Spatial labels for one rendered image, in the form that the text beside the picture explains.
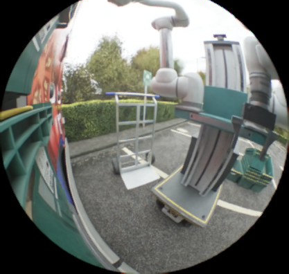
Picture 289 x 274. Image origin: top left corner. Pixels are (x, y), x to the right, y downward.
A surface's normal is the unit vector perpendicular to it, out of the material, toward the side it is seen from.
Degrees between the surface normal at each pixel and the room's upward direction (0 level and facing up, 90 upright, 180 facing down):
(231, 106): 90
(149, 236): 0
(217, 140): 90
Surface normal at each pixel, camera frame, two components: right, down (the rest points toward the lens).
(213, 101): -0.77, 0.16
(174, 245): 0.06, -0.94
